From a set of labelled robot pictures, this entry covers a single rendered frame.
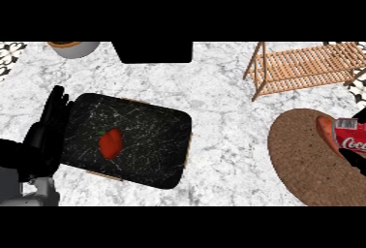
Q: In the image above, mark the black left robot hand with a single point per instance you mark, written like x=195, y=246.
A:
x=44, y=129

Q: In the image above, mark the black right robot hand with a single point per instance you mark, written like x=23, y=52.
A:
x=355, y=157

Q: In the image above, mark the red soda can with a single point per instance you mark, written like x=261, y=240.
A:
x=347, y=135

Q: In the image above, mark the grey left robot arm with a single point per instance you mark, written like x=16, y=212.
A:
x=28, y=193

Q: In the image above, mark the brown round placemat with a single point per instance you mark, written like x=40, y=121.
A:
x=310, y=161

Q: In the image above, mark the wooden tiered shelf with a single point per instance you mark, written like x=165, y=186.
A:
x=304, y=66

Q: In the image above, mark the red bell pepper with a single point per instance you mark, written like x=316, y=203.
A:
x=110, y=143

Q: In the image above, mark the black marble cutting board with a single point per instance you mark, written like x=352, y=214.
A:
x=137, y=142

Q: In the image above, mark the grey plant pot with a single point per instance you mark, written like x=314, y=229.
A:
x=74, y=49

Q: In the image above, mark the black appliance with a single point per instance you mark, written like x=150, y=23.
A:
x=152, y=51

